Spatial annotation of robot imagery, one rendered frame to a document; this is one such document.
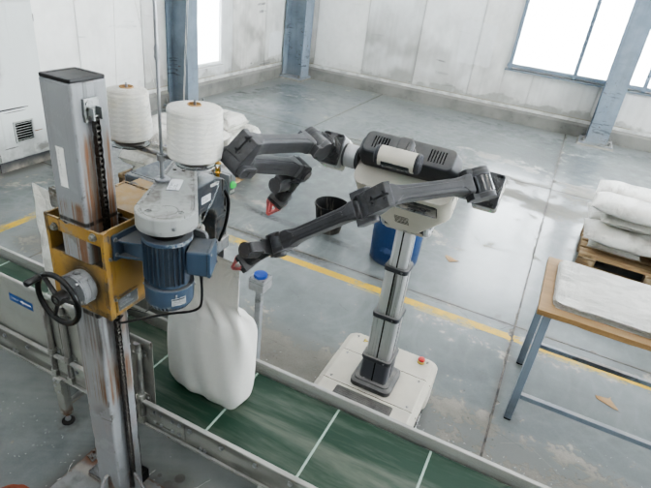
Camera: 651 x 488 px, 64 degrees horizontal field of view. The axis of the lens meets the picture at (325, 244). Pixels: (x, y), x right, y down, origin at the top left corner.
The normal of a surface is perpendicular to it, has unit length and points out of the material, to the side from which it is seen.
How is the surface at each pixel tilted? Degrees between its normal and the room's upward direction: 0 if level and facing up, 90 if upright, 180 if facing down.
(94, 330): 90
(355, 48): 90
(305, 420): 0
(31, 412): 0
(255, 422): 0
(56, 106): 90
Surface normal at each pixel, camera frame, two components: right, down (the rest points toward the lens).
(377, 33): -0.43, 0.40
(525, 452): 0.11, -0.87
